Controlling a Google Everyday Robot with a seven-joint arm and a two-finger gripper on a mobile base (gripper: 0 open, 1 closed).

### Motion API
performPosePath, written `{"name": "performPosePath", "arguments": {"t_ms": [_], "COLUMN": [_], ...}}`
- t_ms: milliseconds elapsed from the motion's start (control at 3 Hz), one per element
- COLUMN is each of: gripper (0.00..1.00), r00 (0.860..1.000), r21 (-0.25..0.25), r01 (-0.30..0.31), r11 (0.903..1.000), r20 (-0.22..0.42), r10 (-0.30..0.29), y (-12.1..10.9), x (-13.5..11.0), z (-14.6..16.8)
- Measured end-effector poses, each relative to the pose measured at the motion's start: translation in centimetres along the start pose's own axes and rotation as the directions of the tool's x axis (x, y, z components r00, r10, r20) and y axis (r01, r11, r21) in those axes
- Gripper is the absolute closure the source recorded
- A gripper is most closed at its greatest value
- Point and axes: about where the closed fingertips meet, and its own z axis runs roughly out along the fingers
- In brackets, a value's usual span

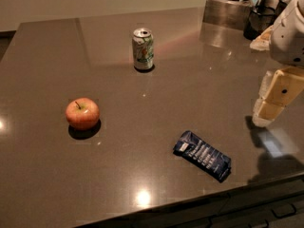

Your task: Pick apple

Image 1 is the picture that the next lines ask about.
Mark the red apple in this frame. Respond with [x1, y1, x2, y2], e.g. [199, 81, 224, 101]
[66, 98, 100, 130]

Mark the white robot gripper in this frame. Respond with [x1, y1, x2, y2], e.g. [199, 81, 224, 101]
[252, 0, 304, 127]

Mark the black mesh cup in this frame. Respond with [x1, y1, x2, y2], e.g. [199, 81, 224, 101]
[243, 6, 275, 40]

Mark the dark blue snack bar wrapper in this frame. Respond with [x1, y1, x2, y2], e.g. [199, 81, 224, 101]
[173, 130, 231, 182]

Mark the stainless steel dispenser base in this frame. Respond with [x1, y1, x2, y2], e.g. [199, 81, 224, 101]
[202, 0, 251, 30]

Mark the white green soda can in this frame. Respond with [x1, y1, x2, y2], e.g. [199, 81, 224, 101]
[132, 28, 154, 71]

